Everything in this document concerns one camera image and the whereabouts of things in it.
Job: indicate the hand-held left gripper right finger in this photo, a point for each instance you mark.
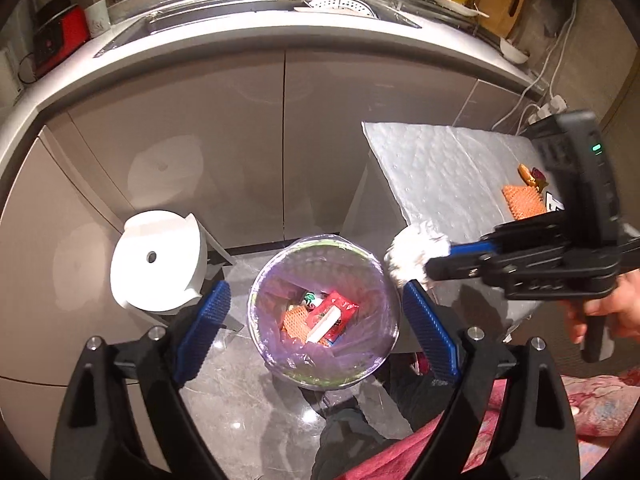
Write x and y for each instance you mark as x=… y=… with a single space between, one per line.
x=430 y=332

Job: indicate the white flat plate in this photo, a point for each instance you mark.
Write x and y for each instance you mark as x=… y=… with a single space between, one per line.
x=465 y=8

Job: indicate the orange foam net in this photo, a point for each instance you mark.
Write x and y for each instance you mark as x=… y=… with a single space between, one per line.
x=295 y=322
x=522 y=202

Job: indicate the orange-brown wrapper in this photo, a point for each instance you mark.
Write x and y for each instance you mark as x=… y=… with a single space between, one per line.
x=540 y=180

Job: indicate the beige kitchen cabinet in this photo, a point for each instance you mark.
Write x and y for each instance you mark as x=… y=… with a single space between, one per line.
x=200 y=110

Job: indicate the crushed drink can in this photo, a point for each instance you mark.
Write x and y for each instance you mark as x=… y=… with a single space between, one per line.
x=312 y=301

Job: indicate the metal colander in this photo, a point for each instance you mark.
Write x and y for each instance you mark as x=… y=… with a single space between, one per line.
x=345 y=6

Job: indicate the white tissue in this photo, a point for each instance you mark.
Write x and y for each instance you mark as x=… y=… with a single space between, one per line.
x=410 y=255

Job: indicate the red black blender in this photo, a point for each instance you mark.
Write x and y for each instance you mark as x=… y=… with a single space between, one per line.
x=60 y=35

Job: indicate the red snack packet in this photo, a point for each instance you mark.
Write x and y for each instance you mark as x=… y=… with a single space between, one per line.
x=336 y=316

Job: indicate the round bin with purple liner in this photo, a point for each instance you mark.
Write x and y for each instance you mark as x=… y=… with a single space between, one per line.
x=350 y=360

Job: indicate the pink patterned clothing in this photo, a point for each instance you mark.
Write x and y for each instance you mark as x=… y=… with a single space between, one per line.
x=605 y=400

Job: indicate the white power strip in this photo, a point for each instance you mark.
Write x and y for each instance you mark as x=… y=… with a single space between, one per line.
x=552 y=106

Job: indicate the person's right hand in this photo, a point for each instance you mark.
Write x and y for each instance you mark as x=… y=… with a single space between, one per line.
x=627 y=310

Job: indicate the white foam block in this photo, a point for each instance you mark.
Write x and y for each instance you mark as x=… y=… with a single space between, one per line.
x=320 y=330

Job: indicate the steel sink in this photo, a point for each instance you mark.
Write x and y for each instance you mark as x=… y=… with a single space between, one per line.
x=200 y=17

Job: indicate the white toilet paper roll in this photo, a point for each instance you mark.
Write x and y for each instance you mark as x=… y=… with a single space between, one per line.
x=170 y=240

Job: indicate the silver table cover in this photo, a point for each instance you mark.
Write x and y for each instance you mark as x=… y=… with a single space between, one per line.
x=440 y=175

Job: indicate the white blue wipe packet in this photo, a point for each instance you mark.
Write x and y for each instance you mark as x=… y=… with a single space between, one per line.
x=552 y=202

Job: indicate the yellow-brown food scrap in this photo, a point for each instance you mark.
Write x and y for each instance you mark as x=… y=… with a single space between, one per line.
x=526 y=174

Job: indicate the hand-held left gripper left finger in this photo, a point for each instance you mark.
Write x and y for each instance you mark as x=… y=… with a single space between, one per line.
x=205 y=330

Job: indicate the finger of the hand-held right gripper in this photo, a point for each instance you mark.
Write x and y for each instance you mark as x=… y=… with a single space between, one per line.
x=460 y=267
x=470 y=248

